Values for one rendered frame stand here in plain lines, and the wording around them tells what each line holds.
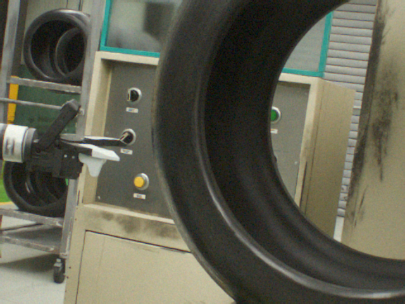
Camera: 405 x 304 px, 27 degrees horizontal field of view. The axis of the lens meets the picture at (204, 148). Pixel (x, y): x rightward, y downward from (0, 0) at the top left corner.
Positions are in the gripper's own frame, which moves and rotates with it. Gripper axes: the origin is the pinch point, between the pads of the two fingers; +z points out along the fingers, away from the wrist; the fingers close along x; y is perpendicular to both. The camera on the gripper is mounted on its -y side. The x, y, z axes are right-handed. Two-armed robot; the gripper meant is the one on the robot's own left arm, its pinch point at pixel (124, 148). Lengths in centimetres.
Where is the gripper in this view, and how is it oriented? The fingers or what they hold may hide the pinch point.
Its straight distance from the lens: 173.0
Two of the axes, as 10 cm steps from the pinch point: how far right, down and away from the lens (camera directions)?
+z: 9.9, 1.4, 0.3
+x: 0.0, 1.9, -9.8
